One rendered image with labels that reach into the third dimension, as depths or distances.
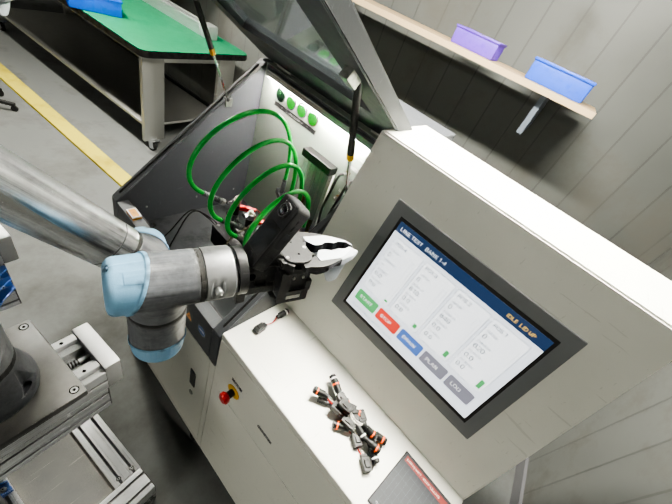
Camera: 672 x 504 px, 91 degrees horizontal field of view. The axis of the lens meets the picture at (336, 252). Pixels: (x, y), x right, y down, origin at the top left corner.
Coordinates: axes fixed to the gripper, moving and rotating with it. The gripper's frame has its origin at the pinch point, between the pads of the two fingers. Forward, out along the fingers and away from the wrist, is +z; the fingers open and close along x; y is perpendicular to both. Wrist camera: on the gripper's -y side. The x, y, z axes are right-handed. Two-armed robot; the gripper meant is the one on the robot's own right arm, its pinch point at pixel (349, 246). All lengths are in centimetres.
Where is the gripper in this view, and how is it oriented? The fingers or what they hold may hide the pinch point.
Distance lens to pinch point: 57.8
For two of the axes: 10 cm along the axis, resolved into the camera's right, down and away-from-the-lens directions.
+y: -2.6, 8.0, 5.5
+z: 8.3, -1.0, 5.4
